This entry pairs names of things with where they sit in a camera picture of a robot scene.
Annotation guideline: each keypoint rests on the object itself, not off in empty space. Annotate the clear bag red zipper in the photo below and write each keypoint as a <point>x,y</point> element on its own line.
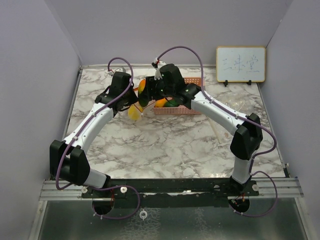
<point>147,108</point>

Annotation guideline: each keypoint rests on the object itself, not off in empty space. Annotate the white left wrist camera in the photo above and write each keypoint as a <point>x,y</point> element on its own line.
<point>121,69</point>

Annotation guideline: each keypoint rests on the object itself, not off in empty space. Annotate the small whiteboard wooden frame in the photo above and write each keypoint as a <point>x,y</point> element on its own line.
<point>241,64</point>

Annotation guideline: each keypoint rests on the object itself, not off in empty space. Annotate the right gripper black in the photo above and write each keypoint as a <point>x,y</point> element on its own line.
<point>150,86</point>

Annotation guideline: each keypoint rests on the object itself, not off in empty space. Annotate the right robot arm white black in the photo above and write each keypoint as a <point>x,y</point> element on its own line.
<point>247,136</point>

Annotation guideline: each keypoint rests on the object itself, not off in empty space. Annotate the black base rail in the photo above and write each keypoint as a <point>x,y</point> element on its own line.
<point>171,192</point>

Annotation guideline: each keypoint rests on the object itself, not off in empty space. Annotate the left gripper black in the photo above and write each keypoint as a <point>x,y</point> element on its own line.
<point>133,99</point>

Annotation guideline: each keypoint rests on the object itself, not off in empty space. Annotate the orange green mango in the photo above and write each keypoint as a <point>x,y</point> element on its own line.
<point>160,103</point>

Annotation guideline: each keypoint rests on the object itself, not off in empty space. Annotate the yellow orange fruit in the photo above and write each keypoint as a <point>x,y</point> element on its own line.
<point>135,112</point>

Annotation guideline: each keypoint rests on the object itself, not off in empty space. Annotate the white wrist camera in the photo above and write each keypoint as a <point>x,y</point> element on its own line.
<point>157,64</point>
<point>121,69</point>

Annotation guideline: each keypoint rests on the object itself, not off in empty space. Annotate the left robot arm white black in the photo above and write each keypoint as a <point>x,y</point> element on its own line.
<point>67,158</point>

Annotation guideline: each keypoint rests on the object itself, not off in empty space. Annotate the green lime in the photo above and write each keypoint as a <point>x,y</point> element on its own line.
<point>171,104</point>

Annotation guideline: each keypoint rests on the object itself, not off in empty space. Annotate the yellow orange peach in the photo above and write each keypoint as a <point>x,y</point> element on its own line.
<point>141,86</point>

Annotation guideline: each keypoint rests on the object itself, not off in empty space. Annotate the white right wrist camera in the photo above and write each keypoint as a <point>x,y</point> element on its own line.
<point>157,64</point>

